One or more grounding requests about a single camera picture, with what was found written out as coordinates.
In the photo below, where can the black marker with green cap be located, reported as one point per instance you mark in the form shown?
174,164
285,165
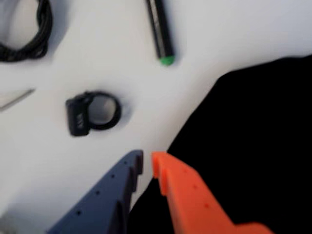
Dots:
162,29

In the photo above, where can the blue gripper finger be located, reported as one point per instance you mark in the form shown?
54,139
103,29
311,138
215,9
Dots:
102,204

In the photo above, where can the black fabric bag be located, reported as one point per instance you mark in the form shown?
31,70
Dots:
243,134

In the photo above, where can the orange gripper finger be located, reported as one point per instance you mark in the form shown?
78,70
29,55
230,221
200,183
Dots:
192,202

